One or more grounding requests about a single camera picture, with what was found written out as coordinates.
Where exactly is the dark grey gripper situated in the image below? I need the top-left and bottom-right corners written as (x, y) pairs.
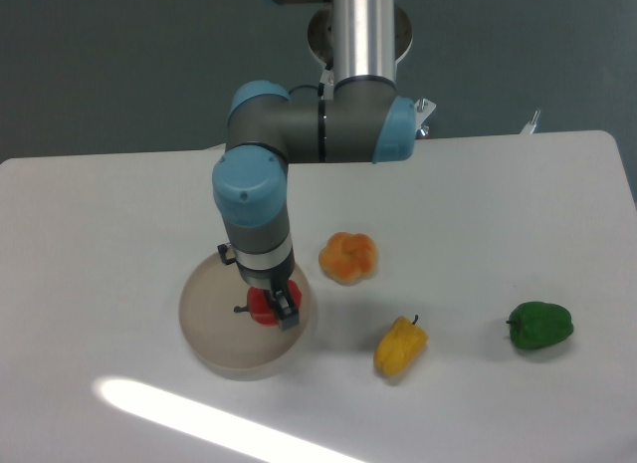
top-left (217, 242), bottom-right (300, 331)

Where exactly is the red toy bell pepper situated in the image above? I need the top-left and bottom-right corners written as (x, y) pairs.
top-left (233, 287), bottom-right (300, 330)

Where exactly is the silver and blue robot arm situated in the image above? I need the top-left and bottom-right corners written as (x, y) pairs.
top-left (212, 0), bottom-right (416, 330)

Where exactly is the beige round plate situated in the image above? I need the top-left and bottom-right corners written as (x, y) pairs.
top-left (179, 252), bottom-right (317, 380)

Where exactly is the yellow toy bell pepper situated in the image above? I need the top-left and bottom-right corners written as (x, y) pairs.
top-left (373, 315), bottom-right (429, 377)

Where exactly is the green toy bell pepper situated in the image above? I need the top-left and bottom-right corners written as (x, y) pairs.
top-left (506, 302), bottom-right (574, 350)

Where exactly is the orange knotted bread roll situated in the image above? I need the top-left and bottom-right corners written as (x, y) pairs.
top-left (318, 232), bottom-right (378, 285)

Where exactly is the black cable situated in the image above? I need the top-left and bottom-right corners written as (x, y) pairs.
top-left (288, 59), bottom-right (334, 99)

